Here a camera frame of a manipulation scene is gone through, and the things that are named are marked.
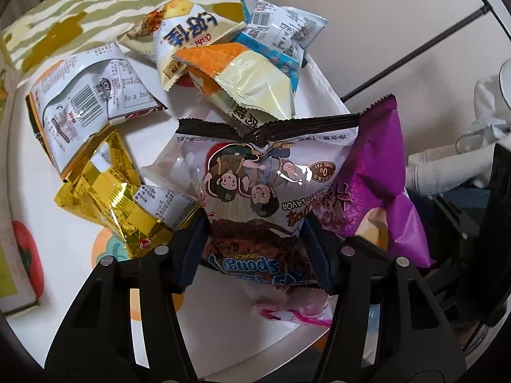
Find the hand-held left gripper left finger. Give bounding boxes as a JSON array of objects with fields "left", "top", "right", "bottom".
[{"left": 44, "top": 207, "right": 210, "bottom": 383}]

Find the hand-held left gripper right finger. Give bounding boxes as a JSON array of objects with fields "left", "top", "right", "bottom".
[{"left": 299, "top": 219, "right": 468, "bottom": 383}]

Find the cartoon print snack packet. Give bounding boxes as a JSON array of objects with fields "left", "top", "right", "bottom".
[{"left": 176, "top": 112, "right": 362, "bottom": 292}]

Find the purple chips packet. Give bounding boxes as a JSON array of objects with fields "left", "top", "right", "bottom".
[{"left": 315, "top": 94, "right": 436, "bottom": 270}]

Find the gold foil snack packet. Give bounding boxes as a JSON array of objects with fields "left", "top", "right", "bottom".
[{"left": 55, "top": 125, "right": 206, "bottom": 258}]

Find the fruit print cardboard box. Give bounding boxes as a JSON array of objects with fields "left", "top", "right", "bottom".
[{"left": 0, "top": 219, "right": 45, "bottom": 317}]

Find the white orange barcode snack packet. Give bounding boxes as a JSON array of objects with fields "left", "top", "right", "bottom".
[{"left": 25, "top": 42, "right": 169, "bottom": 181}]

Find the cream yellow snack packet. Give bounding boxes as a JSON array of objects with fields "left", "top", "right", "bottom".
[{"left": 117, "top": 0, "right": 247, "bottom": 93}]

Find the pink snack wrapper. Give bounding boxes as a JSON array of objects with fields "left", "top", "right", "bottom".
[{"left": 241, "top": 277, "right": 334, "bottom": 328}]

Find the orange cream snack packet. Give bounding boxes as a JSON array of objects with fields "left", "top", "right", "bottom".
[{"left": 174, "top": 41, "right": 297, "bottom": 120}]

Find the black case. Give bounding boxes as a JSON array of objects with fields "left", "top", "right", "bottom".
[{"left": 477, "top": 141, "right": 511, "bottom": 328}]

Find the white garment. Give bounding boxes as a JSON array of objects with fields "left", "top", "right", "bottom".
[{"left": 405, "top": 76, "right": 511, "bottom": 196}]

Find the blue white snack packet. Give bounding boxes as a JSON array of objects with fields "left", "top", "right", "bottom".
[{"left": 233, "top": 0, "right": 329, "bottom": 90}]

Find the black metal rod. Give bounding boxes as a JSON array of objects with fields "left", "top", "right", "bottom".
[{"left": 341, "top": 0, "right": 498, "bottom": 103}]

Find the floral striped blanket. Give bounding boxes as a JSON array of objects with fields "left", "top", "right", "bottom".
[{"left": 0, "top": 0, "right": 246, "bottom": 84}]

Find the white round object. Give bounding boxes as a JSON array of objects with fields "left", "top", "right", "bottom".
[{"left": 497, "top": 59, "right": 511, "bottom": 110}]

